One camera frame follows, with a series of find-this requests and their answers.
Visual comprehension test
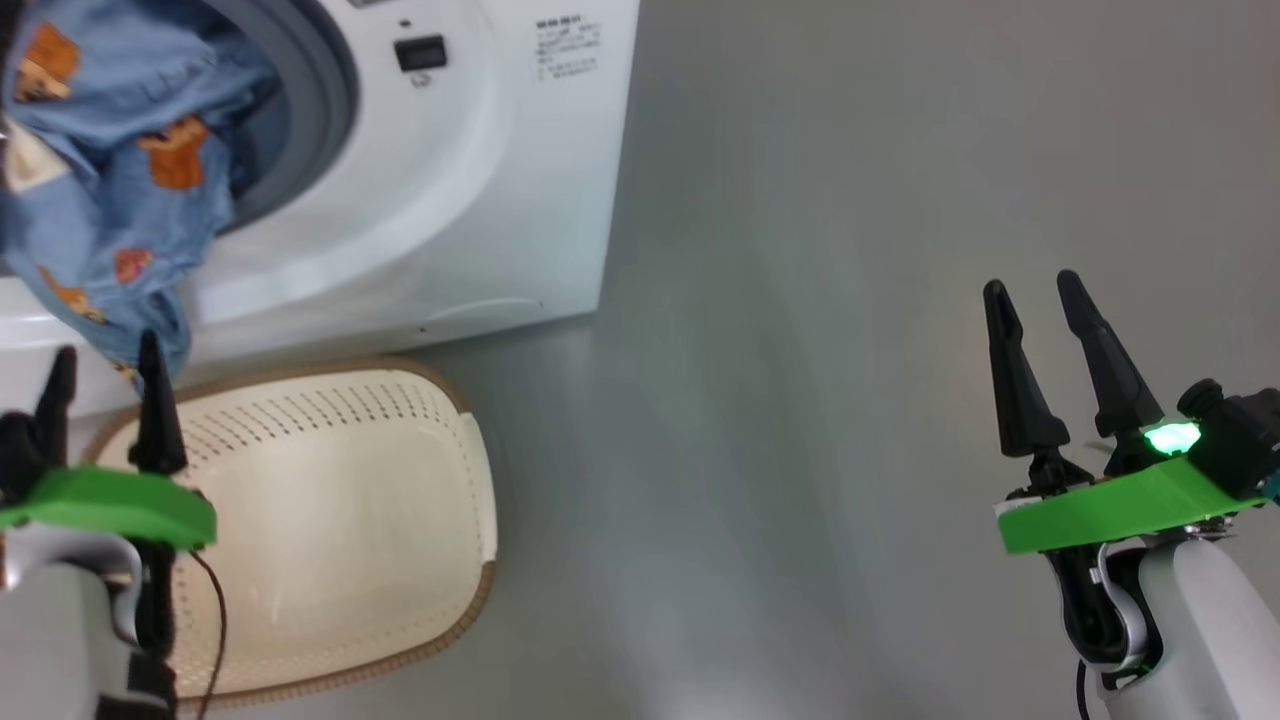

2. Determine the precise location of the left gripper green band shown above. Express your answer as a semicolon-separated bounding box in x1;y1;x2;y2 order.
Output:
0;330;217;551

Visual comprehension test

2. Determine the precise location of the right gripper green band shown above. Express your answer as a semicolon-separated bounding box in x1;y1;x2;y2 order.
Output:
983;270;1271;556

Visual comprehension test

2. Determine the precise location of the blue bear print garment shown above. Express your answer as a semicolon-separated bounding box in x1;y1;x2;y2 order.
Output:
0;0;283;393

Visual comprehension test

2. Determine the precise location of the cream perforated laundry basket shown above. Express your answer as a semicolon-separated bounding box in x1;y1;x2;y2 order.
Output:
80;358;499;711

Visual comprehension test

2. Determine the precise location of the grey rubber door gasket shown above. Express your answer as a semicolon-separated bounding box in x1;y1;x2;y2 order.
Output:
200;0;361;237

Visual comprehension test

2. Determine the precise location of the white washing machine body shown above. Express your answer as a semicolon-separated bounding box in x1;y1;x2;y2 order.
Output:
0;0;641;419

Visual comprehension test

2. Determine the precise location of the small text sticker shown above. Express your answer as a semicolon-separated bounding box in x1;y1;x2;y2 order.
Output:
535;18;603;81

